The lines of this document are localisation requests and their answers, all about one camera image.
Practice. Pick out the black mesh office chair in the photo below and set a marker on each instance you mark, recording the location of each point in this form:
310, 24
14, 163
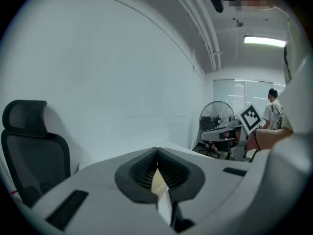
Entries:
34, 150

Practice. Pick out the ceiling strip light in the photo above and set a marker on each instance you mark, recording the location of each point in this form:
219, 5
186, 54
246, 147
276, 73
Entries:
264, 41

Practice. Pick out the black standing fan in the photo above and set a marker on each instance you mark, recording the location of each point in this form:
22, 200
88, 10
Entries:
216, 115

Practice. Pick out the person's right forearm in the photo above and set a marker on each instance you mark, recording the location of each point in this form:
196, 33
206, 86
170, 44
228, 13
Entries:
271, 137

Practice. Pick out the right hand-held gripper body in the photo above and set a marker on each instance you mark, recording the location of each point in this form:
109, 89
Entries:
249, 117

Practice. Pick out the white ceiling pipes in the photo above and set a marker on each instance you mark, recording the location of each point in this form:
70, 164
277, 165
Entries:
203, 26

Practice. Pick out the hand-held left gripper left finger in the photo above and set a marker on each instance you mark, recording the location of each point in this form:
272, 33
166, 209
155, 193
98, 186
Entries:
102, 204

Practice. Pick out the white picture frame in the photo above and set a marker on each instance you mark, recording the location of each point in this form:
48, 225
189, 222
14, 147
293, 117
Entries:
163, 204

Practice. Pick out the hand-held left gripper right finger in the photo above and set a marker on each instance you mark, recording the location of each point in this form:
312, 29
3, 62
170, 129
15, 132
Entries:
210, 177

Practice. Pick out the frosted glass window wall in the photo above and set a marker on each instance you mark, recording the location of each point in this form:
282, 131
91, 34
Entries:
240, 94

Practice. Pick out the ceiling smoke detector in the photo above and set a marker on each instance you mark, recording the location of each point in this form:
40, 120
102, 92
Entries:
239, 23

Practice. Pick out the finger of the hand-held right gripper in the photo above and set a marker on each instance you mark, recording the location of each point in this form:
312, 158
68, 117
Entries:
210, 134

